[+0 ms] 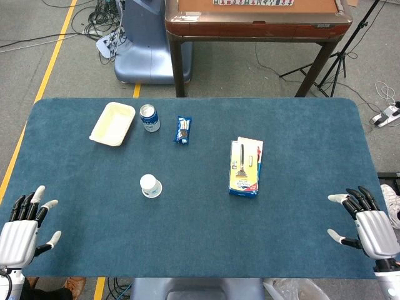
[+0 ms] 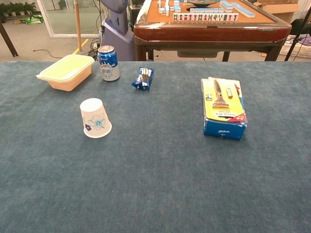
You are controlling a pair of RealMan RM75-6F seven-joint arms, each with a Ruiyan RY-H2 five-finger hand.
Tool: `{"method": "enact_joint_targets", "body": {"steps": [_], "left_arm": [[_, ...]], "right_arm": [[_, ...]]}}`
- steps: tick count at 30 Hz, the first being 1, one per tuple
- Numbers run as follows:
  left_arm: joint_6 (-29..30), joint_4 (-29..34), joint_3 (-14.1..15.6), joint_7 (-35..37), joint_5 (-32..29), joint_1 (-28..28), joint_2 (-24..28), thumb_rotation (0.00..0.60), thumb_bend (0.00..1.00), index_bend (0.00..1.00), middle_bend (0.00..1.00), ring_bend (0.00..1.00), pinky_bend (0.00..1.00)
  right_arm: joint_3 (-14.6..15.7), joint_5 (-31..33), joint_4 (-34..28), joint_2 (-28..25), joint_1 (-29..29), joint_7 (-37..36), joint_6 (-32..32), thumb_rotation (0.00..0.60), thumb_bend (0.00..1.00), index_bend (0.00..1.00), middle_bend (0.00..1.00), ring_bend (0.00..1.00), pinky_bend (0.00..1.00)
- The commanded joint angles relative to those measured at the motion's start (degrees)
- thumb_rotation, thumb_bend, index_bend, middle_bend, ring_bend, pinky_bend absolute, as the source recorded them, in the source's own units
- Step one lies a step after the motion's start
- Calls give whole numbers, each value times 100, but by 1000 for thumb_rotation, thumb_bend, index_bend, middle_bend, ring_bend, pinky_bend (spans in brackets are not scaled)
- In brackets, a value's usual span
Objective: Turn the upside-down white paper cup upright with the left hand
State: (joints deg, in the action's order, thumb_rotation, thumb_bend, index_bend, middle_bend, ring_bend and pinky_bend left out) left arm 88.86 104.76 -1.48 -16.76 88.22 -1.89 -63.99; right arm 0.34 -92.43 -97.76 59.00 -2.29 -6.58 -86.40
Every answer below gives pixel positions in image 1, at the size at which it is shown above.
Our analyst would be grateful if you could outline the cream plastic food tray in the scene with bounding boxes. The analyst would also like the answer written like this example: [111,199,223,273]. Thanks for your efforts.
[89,101,137,148]

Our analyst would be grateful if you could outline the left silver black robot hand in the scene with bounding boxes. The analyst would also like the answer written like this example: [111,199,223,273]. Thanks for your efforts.
[0,185,63,269]

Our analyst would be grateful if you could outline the row of face-up mahjong tiles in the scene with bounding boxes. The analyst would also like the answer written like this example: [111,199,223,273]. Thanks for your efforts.
[212,0,295,6]

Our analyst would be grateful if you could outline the white power strip with plugs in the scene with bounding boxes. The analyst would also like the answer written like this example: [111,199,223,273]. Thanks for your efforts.
[371,101,400,128]

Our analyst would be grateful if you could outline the blue felt table mat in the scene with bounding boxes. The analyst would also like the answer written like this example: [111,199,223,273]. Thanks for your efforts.
[0,97,396,280]

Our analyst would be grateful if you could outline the white sneaker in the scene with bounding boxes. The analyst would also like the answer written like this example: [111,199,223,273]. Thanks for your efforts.
[380,184,400,229]

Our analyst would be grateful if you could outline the brown mahjong table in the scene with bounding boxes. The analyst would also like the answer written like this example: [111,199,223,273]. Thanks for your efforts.
[164,0,354,98]

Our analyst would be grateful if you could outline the white coiled cable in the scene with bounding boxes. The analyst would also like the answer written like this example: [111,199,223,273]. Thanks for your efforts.
[374,81,397,104]

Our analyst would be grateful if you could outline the white socket strip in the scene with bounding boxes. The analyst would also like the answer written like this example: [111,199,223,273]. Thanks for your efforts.
[96,26,126,60]

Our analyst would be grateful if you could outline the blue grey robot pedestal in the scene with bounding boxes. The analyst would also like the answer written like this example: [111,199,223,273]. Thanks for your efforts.
[113,0,193,85]

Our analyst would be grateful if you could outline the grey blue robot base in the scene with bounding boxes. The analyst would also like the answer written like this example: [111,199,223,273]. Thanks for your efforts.
[129,277,267,300]

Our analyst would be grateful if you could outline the blue cookie packet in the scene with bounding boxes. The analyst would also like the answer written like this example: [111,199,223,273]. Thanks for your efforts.
[172,116,193,145]

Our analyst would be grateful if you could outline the black floor cable bundle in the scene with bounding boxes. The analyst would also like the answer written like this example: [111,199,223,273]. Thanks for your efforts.
[0,0,126,66]

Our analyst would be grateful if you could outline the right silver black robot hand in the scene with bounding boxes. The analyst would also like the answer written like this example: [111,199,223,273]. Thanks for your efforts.
[327,186,400,261]

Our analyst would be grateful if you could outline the white paper cup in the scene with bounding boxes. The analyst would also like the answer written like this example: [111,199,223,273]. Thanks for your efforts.
[139,174,163,199]

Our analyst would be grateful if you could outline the blue white drink can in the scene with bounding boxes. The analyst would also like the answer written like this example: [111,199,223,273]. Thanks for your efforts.
[139,104,161,133]

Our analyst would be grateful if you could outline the clear plastic bag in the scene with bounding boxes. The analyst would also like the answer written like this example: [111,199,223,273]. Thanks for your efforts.
[262,277,338,300]

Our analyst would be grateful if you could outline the blue yellow razor box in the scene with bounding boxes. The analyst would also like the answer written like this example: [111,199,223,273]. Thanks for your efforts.
[228,136,264,197]

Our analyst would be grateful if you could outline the black tripod stand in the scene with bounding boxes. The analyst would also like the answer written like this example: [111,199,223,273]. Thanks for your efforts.
[279,0,386,98]

